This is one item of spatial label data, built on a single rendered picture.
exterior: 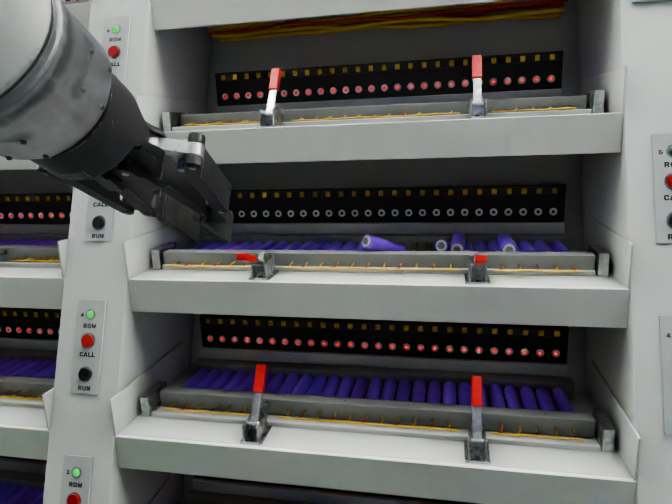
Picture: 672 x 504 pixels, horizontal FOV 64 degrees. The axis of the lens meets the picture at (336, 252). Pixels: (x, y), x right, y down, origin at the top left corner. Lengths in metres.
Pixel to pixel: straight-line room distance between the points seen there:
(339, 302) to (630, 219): 0.34
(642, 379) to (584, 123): 0.29
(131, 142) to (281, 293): 0.35
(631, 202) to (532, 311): 0.16
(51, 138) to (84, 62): 0.04
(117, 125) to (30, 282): 0.51
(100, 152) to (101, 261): 0.43
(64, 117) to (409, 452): 0.51
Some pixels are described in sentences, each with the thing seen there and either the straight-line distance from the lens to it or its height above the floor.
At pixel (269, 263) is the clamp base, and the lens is 0.69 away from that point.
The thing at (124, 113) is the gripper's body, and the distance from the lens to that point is 0.37.
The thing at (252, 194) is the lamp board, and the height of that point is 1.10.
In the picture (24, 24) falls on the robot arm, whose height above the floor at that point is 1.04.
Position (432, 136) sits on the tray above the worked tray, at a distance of 0.68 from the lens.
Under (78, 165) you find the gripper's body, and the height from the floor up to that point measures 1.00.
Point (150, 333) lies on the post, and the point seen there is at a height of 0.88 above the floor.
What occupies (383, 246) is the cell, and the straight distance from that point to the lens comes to 0.70.
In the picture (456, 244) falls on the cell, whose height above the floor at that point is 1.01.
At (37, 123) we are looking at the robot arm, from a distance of 0.32.
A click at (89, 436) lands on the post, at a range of 0.79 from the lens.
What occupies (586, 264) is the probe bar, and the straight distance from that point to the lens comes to 0.70.
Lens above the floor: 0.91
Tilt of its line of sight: 7 degrees up
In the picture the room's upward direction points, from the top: 2 degrees clockwise
